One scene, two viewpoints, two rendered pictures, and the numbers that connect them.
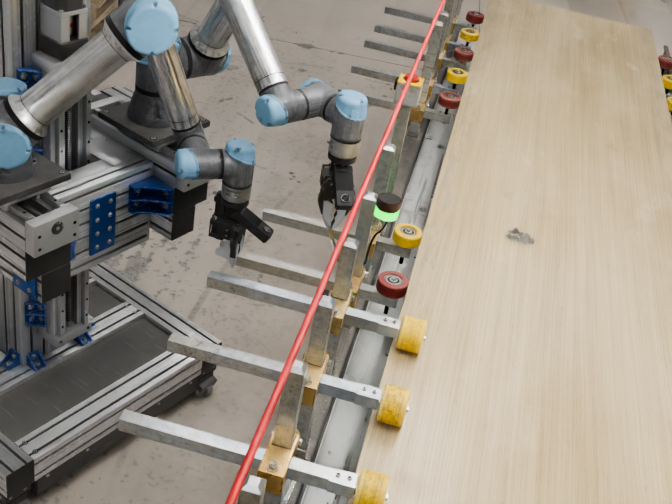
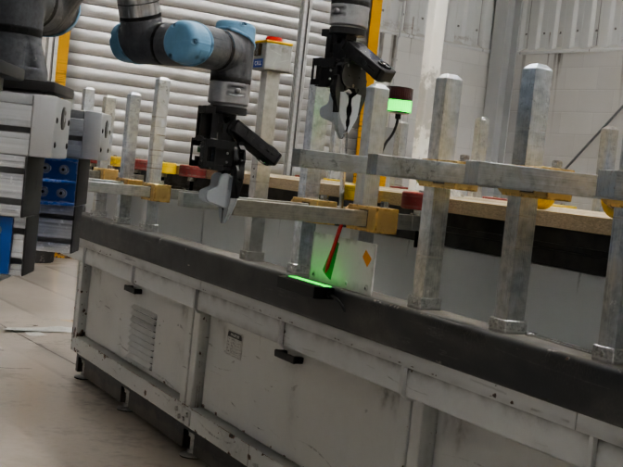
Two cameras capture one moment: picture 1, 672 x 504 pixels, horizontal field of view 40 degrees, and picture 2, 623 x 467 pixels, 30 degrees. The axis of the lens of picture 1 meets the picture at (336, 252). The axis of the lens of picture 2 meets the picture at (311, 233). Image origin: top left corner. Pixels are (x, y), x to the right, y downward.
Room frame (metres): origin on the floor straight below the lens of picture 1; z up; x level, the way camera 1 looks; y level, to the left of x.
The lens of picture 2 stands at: (0.15, 1.33, 0.92)
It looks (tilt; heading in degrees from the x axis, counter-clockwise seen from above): 3 degrees down; 326
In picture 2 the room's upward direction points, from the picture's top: 6 degrees clockwise
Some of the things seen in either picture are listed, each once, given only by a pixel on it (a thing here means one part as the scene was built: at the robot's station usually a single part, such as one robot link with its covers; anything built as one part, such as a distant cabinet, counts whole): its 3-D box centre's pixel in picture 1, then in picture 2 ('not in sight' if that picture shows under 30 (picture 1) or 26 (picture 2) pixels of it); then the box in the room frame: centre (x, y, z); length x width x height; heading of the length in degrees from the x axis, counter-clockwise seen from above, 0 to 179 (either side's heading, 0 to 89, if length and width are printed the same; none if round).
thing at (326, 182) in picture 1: (338, 173); (341, 59); (2.01, 0.03, 1.15); 0.09 x 0.08 x 0.12; 13
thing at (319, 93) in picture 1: (316, 100); not in sight; (2.06, 0.12, 1.31); 0.11 x 0.11 x 0.08; 47
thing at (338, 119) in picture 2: (325, 209); (331, 113); (2.00, 0.05, 1.04); 0.06 x 0.03 x 0.09; 13
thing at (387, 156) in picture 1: (373, 219); (309, 187); (2.25, -0.09, 0.89); 0.03 x 0.03 x 0.48; 83
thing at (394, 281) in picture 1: (389, 295); (419, 219); (1.95, -0.16, 0.85); 0.08 x 0.08 x 0.11
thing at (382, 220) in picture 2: (352, 284); (370, 218); (1.98, -0.06, 0.85); 0.13 x 0.06 x 0.05; 173
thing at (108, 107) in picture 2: (438, 50); (103, 167); (3.74, -0.26, 0.87); 0.03 x 0.03 x 0.48; 83
